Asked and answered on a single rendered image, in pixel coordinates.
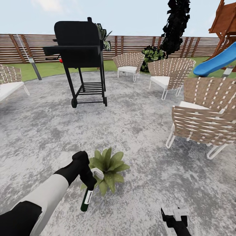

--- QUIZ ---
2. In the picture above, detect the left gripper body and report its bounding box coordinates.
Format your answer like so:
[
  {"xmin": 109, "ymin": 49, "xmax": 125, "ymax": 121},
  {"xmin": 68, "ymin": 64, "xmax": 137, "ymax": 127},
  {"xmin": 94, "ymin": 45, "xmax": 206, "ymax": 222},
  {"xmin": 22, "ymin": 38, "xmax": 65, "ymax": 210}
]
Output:
[{"xmin": 79, "ymin": 169, "xmax": 97, "ymax": 189}]

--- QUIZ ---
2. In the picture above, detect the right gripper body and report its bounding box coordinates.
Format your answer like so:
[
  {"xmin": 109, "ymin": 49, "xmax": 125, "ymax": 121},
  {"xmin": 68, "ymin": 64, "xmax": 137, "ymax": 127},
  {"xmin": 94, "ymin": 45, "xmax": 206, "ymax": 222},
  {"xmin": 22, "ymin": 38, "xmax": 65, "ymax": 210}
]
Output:
[{"xmin": 166, "ymin": 215, "xmax": 188, "ymax": 235}]

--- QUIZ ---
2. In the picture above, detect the insectifuge atomizer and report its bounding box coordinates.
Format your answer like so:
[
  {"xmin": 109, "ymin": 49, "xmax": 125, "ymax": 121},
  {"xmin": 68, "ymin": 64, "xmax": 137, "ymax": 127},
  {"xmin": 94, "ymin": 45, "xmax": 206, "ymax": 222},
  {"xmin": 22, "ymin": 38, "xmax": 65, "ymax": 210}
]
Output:
[{"xmin": 80, "ymin": 187, "xmax": 93, "ymax": 212}]

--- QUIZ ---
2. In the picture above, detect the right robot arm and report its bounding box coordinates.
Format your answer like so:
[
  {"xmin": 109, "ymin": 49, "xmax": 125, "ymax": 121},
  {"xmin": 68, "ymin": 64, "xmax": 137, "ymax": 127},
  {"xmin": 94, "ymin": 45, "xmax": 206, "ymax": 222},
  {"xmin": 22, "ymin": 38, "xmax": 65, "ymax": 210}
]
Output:
[{"xmin": 161, "ymin": 207, "xmax": 191, "ymax": 236}]

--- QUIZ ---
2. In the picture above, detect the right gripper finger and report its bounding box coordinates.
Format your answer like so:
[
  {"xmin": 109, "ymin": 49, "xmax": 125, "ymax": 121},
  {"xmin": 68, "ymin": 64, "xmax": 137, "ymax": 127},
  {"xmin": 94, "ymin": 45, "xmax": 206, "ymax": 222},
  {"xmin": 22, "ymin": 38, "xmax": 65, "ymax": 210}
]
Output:
[{"xmin": 161, "ymin": 208, "xmax": 167, "ymax": 222}]

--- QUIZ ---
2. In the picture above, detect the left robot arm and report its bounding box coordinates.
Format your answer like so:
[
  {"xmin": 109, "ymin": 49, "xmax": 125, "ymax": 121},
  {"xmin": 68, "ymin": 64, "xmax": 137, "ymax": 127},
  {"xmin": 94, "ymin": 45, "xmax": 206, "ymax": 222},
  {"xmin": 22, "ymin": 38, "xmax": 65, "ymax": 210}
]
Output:
[{"xmin": 0, "ymin": 151, "xmax": 104, "ymax": 236}]

